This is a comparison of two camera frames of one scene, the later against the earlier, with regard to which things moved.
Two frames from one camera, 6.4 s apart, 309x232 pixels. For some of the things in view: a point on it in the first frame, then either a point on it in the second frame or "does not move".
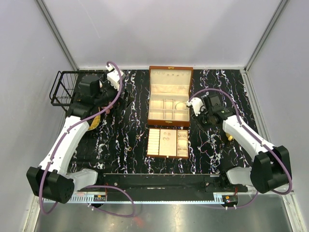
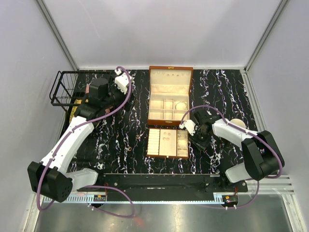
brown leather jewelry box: (169, 89) does not move
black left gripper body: (107, 94) does not move
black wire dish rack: (65, 85) does not move
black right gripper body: (205, 119) -> (200, 132)
